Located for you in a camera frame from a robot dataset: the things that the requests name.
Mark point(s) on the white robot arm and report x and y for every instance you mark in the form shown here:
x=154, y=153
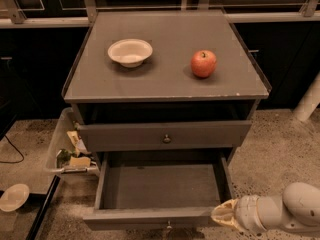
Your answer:
x=295, y=211

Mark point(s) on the clear plastic bin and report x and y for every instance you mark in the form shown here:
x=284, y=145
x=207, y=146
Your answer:
x=61, y=148

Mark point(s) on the white bowl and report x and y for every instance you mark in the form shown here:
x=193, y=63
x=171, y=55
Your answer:
x=130, y=53

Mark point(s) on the white post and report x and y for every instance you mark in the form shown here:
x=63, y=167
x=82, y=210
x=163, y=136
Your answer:
x=309, y=101

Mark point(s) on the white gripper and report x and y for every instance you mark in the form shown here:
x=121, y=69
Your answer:
x=246, y=211

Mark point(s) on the white plate on floor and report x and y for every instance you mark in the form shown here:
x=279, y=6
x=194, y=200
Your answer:
x=14, y=197

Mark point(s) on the red apple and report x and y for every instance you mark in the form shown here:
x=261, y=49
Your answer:
x=203, y=63

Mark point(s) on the yellow sponge in bin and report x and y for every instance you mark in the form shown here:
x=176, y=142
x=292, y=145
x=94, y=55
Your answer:
x=80, y=162

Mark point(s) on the metal railing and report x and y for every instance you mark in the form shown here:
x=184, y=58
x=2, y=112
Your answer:
x=54, y=13

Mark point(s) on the grey top drawer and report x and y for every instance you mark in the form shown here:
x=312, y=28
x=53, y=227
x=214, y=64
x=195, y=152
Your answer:
x=164, y=136

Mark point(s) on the grey drawer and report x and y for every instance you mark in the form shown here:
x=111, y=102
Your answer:
x=160, y=189
x=164, y=136

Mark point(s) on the grey drawer cabinet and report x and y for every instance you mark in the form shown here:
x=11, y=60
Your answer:
x=163, y=88

